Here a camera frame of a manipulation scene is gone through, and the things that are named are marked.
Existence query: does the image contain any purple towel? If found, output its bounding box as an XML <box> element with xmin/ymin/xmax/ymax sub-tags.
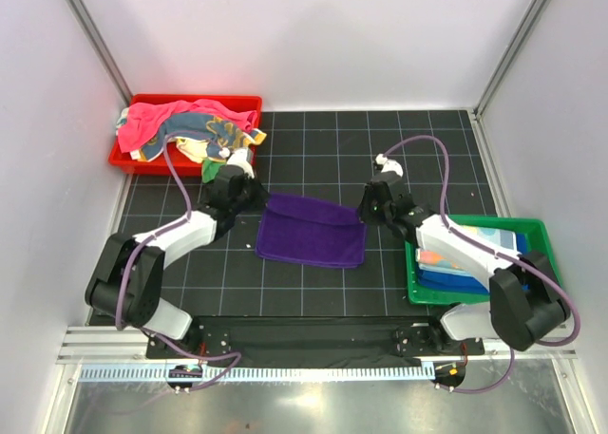
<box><xmin>256</xmin><ymin>194</ymin><xmax>367</xmax><ymax>269</ymax></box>

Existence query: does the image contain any blue towel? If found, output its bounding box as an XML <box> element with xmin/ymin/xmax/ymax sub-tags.
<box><xmin>415</xmin><ymin>225</ymin><xmax>528</xmax><ymax>295</ymax></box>

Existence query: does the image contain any pink towel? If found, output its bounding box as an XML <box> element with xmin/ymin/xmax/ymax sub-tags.
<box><xmin>116</xmin><ymin>97</ymin><xmax>260</xmax><ymax>153</ymax></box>

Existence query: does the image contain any pastel patterned towel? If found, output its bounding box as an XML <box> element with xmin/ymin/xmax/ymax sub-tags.
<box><xmin>415</xmin><ymin>216</ymin><xmax>520</xmax><ymax>284</ymax></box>

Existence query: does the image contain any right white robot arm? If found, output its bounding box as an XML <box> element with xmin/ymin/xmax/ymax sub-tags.
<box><xmin>357</xmin><ymin>172</ymin><xmax>580</xmax><ymax>354</ymax></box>

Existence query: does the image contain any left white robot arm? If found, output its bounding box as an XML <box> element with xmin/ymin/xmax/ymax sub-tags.
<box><xmin>85</xmin><ymin>161</ymin><xmax>268</xmax><ymax>358</ymax></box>

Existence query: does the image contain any green towel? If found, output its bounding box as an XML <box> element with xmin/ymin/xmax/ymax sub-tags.
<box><xmin>201</xmin><ymin>159</ymin><xmax>225</xmax><ymax>183</ymax></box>

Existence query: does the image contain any yellow patterned towel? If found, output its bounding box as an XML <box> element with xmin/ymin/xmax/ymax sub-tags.
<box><xmin>130</xmin><ymin>112</ymin><xmax>266</xmax><ymax>164</ymax></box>

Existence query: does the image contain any black grid mat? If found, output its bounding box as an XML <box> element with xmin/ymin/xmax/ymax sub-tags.
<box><xmin>89</xmin><ymin>109</ymin><xmax>542</xmax><ymax>322</ymax></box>

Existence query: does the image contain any red plastic bin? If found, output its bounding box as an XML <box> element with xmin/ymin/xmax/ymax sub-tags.
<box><xmin>107</xmin><ymin>94</ymin><xmax>262</xmax><ymax>177</ymax></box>

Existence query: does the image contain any green plastic bin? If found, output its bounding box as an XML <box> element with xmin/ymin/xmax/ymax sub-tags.
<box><xmin>405</xmin><ymin>215</ymin><xmax>561</xmax><ymax>306</ymax></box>

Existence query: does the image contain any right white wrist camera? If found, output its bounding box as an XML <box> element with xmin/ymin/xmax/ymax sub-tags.
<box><xmin>373</xmin><ymin>154</ymin><xmax>404</xmax><ymax>181</ymax></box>

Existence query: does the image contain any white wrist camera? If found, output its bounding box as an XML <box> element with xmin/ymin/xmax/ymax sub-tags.
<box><xmin>373</xmin><ymin>154</ymin><xmax>404</xmax><ymax>181</ymax></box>
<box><xmin>218</xmin><ymin>148</ymin><xmax>256</xmax><ymax>179</ymax></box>

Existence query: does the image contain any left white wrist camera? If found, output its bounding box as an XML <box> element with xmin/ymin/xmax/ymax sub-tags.
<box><xmin>218</xmin><ymin>148</ymin><xmax>256</xmax><ymax>179</ymax></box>

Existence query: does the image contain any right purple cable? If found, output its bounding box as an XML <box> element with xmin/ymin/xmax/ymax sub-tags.
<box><xmin>377</xmin><ymin>136</ymin><xmax>583</xmax><ymax>393</ymax></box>

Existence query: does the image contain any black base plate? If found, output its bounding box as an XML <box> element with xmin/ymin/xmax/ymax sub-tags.
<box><xmin>173</xmin><ymin>316</ymin><xmax>485</xmax><ymax>368</ymax></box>

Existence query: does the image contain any perforated cable duct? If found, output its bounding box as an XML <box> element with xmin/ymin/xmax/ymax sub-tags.
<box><xmin>79</xmin><ymin>362</ymin><xmax>435</xmax><ymax>385</ymax></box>

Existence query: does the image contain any aluminium front rail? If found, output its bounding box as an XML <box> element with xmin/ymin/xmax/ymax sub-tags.
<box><xmin>56</xmin><ymin>326</ymin><xmax>578</xmax><ymax>365</ymax></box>

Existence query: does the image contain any right aluminium frame post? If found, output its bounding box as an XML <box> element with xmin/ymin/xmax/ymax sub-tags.
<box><xmin>474</xmin><ymin>0</ymin><xmax>566</xmax><ymax>117</ymax></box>

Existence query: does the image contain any aluminium frame post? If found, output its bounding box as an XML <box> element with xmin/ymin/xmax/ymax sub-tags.
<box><xmin>66</xmin><ymin>0</ymin><xmax>133</xmax><ymax>104</ymax></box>
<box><xmin>474</xmin><ymin>0</ymin><xmax>566</xmax><ymax>117</ymax></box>

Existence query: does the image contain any left aluminium frame post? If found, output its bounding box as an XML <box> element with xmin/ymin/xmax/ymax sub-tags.
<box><xmin>66</xmin><ymin>0</ymin><xmax>133</xmax><ymax>104</ymax></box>

